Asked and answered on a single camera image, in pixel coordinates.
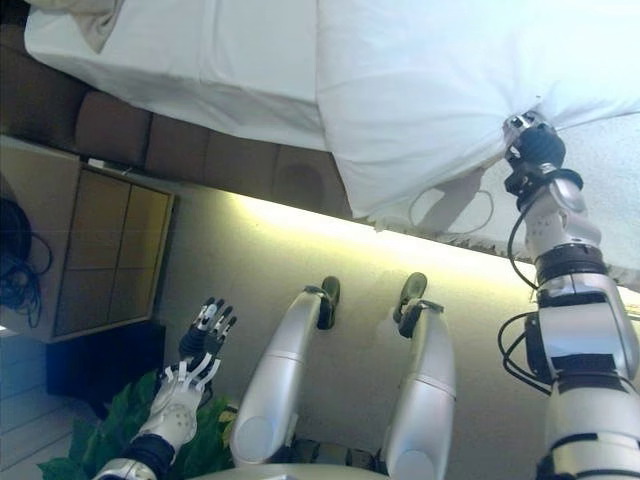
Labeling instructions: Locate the white fitted bed sheet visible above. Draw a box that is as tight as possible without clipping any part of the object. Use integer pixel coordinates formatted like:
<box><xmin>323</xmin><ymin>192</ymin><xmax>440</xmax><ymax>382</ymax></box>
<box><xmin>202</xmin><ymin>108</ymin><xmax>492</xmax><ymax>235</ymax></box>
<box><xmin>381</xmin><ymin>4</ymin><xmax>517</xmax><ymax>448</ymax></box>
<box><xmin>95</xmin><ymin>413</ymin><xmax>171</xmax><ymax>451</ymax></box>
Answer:
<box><xmin>23</xmin><ymin>0</ymin><xmax>332</xmax><ymax>151</ymax></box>

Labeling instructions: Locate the black cabinet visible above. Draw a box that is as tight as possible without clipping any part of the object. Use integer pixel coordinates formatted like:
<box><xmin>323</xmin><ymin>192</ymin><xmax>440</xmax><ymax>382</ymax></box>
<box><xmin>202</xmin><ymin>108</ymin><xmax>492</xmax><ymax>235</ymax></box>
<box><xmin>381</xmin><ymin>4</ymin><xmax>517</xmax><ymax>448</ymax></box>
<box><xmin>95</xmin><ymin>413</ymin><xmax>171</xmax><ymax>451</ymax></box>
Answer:
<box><xmin>46</xmin><ymin>321</ymin><xmax>167</xmax><ymax>412</ymax></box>

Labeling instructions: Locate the beige pillow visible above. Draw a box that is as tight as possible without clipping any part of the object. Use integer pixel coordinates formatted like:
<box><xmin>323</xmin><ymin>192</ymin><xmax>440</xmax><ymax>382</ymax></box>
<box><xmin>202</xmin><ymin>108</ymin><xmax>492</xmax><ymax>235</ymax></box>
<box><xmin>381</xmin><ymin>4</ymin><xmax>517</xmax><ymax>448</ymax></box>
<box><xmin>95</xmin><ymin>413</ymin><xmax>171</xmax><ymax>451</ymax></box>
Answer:
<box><xmin>27</xmin><ymin>0</ymin><xmax>124</xmax><ymax>55</ymax></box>

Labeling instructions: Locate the silver left robot leg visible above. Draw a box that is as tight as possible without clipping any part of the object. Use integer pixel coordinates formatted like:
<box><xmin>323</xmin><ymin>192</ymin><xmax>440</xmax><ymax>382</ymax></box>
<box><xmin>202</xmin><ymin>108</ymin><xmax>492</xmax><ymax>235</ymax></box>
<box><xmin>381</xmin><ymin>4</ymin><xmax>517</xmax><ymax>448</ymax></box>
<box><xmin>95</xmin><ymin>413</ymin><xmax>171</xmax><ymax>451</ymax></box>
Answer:
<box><xmin>229</xmin><ymin>285</ymin><xmax>332</xmax><ymax>469</ymax></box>

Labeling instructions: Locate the silver robot leg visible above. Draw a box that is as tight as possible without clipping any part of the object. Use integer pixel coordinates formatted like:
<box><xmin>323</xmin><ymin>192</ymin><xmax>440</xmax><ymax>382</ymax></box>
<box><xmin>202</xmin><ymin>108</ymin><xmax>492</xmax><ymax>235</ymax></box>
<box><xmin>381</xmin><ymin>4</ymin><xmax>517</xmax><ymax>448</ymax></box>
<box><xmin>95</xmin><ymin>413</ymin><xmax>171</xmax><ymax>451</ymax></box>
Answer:
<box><xmin>229</xmin><ymin>285</ymin><xmax>332</xmax><ymax>469</ymax></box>
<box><xmin>382</xmin><ymin>299</ymin><xmax>457</xmax><ymax>480</ymax></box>

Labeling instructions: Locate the dark robot foot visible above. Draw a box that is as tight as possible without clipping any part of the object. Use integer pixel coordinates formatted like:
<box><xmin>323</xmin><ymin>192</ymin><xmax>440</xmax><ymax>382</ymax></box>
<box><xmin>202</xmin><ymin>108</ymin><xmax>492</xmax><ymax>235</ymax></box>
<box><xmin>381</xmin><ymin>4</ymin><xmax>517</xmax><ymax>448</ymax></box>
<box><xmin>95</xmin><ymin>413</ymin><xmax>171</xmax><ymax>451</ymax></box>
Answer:
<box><xmin>393</xmin><ymin>272</ymin><xmax>429</xmax><ymax>339</ymax></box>
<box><xmin>316</xmin><ymin>275</ymin><xmax>343</xmax><ymax>331</ymax></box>

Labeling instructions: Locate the black cable bundle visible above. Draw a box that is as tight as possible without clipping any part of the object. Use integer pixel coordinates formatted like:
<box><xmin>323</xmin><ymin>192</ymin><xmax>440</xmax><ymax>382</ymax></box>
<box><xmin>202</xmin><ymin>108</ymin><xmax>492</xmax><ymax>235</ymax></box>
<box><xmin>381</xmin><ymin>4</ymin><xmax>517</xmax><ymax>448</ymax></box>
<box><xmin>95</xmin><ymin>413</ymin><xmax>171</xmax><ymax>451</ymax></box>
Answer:
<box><xmin>0</xmin><ymin>197</ymin><xmax>55</xmax><ymax>330</ymax></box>

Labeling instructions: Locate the green leafy plant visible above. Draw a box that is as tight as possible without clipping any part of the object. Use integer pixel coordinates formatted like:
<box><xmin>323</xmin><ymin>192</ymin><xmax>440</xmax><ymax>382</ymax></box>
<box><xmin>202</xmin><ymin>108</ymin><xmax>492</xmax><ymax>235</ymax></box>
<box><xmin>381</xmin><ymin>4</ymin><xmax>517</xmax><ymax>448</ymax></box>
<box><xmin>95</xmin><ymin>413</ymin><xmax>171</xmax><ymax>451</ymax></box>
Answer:
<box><xmin>37</xmin><ymin>369</ymin><xmax>242</xmax><ymax>480</ymax></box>

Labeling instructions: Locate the tufted upholstered headboard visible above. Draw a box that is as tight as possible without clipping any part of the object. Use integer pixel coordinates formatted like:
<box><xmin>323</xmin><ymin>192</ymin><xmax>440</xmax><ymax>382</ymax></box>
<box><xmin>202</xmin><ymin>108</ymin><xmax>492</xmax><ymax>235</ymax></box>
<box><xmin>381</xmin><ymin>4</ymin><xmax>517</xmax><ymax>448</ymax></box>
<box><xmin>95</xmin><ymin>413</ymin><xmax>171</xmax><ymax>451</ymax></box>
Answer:
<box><xmin>0</xmin><ymin>0</ymin><xmax>90</xmax><ymax>151</ymax></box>

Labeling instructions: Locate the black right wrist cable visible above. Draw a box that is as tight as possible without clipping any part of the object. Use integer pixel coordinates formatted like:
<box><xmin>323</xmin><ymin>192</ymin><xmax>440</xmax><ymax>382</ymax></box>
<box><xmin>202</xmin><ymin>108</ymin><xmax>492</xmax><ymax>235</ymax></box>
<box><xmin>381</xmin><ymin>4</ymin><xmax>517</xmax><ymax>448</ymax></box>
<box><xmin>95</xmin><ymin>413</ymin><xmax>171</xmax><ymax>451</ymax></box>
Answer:
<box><xmin>497</xmin><ymin>199</ymin><xmax>556</xmax><ymax>396</ymax></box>

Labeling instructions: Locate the dark left robot foot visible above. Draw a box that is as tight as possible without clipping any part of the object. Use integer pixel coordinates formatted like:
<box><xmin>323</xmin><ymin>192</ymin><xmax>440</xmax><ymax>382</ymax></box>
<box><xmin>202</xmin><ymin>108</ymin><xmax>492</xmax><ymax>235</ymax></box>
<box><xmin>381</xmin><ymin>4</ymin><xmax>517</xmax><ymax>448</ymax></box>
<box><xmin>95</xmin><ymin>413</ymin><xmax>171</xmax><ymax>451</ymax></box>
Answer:
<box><xmin>316</xmin><ymin>275</ymin><xmax>343</xmax><ymax>331</ymax></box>

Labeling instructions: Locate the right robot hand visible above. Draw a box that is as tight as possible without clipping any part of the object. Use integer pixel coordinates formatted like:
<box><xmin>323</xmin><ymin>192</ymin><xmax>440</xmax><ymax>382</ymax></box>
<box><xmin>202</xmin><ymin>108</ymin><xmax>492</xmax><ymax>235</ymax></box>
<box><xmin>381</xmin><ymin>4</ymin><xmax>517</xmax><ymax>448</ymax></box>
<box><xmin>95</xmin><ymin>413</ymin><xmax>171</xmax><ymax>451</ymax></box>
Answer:
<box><xmin>502</xmin><ymin>112</ymin><xmax>569</xmax><ymax>175</ymax></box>

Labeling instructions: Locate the silver right robot leg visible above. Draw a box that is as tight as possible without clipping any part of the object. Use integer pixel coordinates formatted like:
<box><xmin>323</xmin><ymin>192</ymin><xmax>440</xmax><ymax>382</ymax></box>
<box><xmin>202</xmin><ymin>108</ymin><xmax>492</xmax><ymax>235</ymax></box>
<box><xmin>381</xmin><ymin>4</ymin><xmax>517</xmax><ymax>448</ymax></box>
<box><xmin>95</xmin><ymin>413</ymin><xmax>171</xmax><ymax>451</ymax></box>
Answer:
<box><xmin>382</xmin><ymin>299</ymin><xmax>457</xmax><ymax>480</ymax></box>

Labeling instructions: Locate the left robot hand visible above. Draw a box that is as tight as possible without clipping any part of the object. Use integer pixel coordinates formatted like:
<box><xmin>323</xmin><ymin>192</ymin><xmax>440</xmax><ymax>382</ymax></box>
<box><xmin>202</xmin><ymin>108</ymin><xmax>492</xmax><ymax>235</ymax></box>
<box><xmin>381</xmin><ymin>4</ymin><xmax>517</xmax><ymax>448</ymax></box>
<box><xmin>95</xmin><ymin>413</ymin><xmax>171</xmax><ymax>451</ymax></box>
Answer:
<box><xmin>159</xmin><ymin>297</ymin><xmax>240</xmax><ymax>395</ymax></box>

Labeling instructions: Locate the brown upholstered bed frame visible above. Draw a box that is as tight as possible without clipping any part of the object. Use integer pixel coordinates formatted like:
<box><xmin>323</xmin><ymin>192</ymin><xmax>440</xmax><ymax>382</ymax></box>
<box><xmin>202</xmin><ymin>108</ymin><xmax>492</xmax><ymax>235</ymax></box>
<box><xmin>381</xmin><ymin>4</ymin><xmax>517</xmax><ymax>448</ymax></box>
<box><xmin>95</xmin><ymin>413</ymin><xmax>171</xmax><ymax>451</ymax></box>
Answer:
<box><xmin>74</xmin><ymin>89</ymin><xmax>354</xmax><ymax>219</ymax></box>

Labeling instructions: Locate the large white pillow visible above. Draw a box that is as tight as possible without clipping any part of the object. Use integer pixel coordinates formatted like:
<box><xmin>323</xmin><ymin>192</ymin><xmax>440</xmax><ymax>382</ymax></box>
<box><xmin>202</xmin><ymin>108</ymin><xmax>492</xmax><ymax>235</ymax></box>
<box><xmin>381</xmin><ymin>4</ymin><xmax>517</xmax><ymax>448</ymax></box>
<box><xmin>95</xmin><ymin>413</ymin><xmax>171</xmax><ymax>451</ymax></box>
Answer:
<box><xmin>317</xmin><ymin>0</ymin><xmax>640</xmax><ymax>294</ymax></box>

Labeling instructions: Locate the dark right robot foot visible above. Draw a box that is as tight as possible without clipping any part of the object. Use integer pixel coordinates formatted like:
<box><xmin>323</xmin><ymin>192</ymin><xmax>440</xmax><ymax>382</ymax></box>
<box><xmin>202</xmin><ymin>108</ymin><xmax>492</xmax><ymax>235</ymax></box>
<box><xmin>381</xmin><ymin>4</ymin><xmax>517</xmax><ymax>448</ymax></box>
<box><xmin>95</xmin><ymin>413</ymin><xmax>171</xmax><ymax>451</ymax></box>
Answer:
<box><xmin>393</xmin><ymin>272</ymin><xmax>429</xmax><ymax>339</ymax></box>

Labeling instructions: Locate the wooden nightstand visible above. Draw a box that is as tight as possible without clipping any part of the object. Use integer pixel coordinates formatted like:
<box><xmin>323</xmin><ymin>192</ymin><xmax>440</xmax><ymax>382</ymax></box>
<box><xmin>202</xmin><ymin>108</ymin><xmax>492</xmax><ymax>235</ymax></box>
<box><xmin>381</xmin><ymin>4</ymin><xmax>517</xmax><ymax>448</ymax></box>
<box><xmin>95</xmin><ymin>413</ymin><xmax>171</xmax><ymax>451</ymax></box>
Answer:
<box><xmin>0</xmin><ymin>134</ymin><xmax>177</xmax><ymax>345</ymax></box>

